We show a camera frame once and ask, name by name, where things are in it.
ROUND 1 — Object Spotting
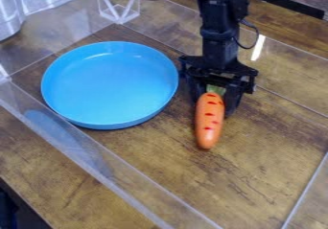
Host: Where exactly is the clear acrylic front barrier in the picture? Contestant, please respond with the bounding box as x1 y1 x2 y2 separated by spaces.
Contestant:
0 80 222 229

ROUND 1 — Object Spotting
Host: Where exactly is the clear acrylic corner bracket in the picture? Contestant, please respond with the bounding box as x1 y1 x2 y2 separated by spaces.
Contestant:
98 0 139 25

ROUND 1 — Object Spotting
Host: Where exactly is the orange toy carrot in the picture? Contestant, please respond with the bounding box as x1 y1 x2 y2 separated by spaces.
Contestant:
194 85 225 149

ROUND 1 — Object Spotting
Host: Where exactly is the round blue tray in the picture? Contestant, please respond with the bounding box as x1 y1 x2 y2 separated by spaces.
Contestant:
42 41 178 129

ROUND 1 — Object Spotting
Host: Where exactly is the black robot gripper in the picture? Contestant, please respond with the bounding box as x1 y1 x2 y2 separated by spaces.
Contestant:
180 37 259 117

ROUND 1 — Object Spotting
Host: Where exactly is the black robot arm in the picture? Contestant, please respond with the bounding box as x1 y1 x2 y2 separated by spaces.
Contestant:
180 0 259 117

